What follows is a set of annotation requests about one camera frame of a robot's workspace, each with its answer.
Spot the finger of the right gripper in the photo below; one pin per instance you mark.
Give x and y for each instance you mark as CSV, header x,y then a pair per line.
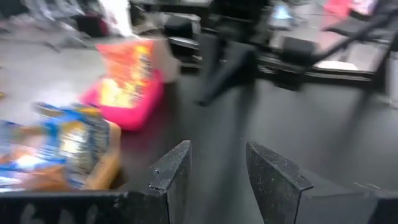
x,y
230,71

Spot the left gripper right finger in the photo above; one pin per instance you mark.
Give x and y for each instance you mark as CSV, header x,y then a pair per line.
x,y
273,186

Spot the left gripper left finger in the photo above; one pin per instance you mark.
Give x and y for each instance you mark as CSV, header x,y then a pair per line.
x,y
177,168

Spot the orange chicken ramen packet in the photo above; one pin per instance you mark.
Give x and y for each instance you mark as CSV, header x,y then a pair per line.
x,y
121,93
127,59

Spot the blue soy sauce ramen packet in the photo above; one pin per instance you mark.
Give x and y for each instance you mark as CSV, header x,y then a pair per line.
x,y
18,161
74,133

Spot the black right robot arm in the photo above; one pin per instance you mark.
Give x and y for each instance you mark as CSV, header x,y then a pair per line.
x,y
297,49

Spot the computer monitor blue screen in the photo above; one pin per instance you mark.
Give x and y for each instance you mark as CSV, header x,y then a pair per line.
x,y
281,12

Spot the red plastic bin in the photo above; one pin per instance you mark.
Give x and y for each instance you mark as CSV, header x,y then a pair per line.
x,y
136,115

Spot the yellow plastic bin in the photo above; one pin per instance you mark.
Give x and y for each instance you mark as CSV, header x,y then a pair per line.
x,y
107,168

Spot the black table mat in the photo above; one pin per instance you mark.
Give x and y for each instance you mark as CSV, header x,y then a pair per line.
x,y
326,130

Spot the white paper sheet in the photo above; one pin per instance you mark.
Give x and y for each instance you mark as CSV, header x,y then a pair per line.
x,y
335,65

